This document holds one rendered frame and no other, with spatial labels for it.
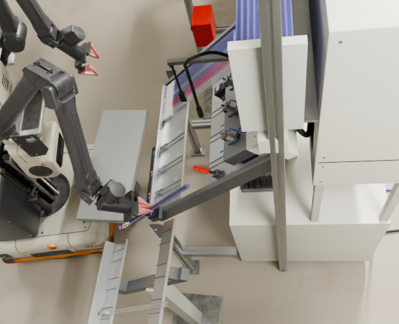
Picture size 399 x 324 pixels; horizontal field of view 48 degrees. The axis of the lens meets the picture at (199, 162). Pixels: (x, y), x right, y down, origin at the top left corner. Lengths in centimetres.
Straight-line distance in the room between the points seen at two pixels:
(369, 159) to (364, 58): 47
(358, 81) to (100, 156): 146
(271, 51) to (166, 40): 254
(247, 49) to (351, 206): 114
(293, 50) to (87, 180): 84
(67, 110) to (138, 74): 192
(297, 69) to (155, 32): 258
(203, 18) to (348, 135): 129
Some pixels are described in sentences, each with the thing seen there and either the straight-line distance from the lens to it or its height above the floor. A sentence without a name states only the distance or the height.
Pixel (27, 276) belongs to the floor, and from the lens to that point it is 288.
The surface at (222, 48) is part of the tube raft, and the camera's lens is 187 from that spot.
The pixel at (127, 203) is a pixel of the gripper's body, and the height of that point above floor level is 104.
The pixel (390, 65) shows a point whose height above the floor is 161.
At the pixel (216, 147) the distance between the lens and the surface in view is 163.
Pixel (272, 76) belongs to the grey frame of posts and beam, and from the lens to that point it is 98.
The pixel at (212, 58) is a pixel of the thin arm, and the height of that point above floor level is 135.
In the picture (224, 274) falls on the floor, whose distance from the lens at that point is 249.
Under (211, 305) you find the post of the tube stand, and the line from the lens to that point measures 246.
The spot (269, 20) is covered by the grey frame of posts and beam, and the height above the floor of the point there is 180.
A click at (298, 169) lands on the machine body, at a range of 199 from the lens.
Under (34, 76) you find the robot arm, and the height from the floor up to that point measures 149.
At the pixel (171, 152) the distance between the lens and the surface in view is 191.
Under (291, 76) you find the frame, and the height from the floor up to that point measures 161.
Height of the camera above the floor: 240
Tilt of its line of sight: 60 degrees down
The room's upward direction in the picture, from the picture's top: 21 degrees counter-clockwise
